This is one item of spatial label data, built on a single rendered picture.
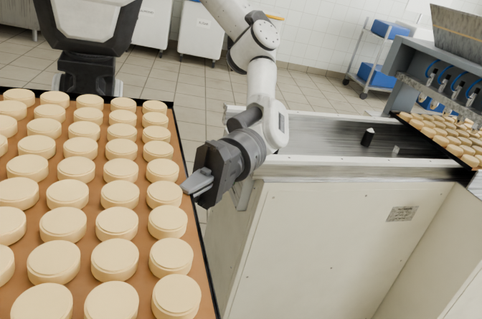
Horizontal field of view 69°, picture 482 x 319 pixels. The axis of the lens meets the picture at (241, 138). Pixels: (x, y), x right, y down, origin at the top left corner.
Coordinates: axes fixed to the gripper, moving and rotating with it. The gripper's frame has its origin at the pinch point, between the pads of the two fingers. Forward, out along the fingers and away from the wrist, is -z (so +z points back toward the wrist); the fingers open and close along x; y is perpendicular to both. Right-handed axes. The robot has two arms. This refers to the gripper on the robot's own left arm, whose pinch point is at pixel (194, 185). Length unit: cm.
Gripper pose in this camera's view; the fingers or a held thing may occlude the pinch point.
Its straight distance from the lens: 57.0
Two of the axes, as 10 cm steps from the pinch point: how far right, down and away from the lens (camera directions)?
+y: 8.5, 3.9, -3.6
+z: 4.9, -3.1, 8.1
